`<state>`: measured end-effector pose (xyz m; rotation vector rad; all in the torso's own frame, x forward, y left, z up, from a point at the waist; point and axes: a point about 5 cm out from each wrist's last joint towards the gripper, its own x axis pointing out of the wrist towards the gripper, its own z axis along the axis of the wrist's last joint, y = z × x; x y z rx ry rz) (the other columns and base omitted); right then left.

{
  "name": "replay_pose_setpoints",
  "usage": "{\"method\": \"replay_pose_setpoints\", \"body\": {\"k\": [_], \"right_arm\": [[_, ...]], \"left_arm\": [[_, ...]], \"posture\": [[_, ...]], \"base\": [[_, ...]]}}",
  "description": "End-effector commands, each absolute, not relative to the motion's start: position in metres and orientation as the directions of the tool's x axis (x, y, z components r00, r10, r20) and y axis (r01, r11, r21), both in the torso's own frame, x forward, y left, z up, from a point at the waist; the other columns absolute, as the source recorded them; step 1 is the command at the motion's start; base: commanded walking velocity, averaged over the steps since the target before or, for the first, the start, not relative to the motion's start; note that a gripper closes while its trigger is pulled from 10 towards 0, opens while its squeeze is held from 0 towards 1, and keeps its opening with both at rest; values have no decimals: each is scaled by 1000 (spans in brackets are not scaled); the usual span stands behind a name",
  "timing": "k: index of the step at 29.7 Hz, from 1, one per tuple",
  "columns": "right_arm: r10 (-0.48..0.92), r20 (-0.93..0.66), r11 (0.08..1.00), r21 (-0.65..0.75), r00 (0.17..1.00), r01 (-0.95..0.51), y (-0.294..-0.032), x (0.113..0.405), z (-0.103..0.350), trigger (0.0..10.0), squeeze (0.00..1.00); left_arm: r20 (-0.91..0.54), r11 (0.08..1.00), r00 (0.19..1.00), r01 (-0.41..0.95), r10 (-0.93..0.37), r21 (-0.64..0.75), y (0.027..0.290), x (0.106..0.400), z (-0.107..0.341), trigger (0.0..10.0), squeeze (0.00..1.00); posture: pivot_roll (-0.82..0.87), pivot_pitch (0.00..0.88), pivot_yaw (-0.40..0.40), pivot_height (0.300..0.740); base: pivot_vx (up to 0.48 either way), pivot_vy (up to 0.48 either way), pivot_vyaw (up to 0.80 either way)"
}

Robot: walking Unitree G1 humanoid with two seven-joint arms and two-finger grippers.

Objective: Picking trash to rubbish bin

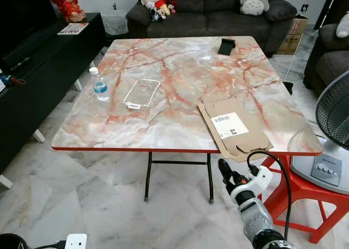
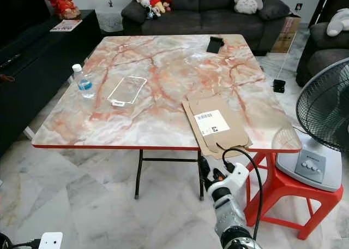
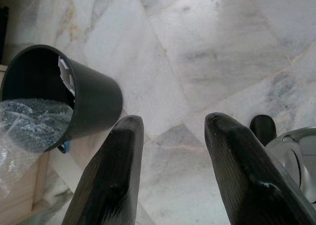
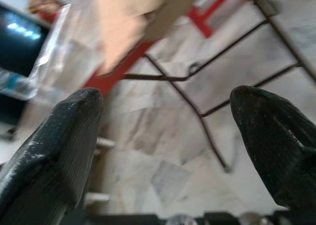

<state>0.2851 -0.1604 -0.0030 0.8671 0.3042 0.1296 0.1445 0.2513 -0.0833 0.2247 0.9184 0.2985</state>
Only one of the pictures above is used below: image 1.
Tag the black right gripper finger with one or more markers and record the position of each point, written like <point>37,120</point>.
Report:
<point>222,167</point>
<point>228,170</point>

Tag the brown cardboard mailer with label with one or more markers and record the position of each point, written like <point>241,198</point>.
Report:
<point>245,134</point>

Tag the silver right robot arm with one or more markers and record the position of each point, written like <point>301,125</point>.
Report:
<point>255,220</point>

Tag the red plastic stool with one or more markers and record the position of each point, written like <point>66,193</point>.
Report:
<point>305,191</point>

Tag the small black power adapter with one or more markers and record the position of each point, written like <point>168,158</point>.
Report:
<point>288,87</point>

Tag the clear plastic phone case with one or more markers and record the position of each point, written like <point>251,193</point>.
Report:
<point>143,93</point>

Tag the black grille grey base fan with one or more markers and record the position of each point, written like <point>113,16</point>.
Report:
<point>332,112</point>

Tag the dark grey fabric sofa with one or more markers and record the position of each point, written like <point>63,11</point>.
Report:
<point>218,22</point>

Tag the brown cardboard box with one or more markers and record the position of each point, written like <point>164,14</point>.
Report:
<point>294,39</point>

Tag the clear plastic water bottle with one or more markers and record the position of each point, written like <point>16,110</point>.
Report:
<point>100,86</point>

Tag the dark grey armchair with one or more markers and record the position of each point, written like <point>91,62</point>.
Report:
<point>330,63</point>

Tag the grey round plush toy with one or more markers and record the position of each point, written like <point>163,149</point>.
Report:
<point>254,3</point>

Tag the white lace covered stand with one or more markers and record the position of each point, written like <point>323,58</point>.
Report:
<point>114,25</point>

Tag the cartoon boy plush doll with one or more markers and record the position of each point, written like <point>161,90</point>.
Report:
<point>154,0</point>

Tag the white plush toy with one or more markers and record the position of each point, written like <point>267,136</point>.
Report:
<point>343,26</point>

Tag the long black tv cabinet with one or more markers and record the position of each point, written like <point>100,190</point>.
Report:
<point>49,79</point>

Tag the red white booklet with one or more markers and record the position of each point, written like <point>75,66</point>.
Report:
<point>72,28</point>

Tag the red festive figurine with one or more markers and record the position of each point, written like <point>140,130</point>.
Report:
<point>68,2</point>

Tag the black television screen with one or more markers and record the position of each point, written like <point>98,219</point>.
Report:
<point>22,14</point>

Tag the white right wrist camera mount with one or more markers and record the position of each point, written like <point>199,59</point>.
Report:
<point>260,179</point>

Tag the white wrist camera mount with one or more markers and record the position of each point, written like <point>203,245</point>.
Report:
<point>260,179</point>
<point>76,242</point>

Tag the black metal table leg frame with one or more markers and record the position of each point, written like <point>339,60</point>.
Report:
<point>148,178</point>

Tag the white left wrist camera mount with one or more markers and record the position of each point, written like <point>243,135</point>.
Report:
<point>76,242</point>

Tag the black wall socket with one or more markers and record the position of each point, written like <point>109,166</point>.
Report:
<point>304,7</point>

